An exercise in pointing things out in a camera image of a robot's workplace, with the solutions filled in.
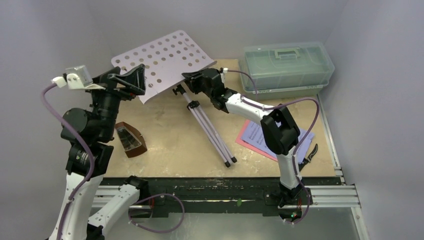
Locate translucent green storage box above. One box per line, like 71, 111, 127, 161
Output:
238, 41, 335, 100

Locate pink paper folder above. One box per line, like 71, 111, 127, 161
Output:
235, 120, 278, 162

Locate black handled tool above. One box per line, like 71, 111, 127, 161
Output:
298, 143, 319, 171

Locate lilac perforated music stand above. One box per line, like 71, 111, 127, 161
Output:
111, 30, 237, 168

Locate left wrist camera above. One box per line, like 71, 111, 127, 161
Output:
65, 65, 106, 90

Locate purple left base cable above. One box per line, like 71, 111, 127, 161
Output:
128, 193, 185, 234

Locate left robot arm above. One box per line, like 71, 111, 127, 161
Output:
41, 64, 151, 240

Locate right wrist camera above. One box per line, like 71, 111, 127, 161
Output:
219, 67, 229, 84

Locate white sheet music pages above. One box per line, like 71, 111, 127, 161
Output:
236, 120, 315, 161

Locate aluminium frame rails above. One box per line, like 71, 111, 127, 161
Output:
93, 92, 361, 240

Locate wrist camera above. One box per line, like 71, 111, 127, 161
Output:
65, 65, 106, 90
219, 67, 229, 84

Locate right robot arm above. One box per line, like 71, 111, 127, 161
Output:
182, 68, 303, 207

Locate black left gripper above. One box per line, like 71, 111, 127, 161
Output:
84, 62, 145, 139

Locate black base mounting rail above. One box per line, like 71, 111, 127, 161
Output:
99, 177, 342, 219

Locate brown wooden metronome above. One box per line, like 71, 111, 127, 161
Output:
115, 121, 148, 158

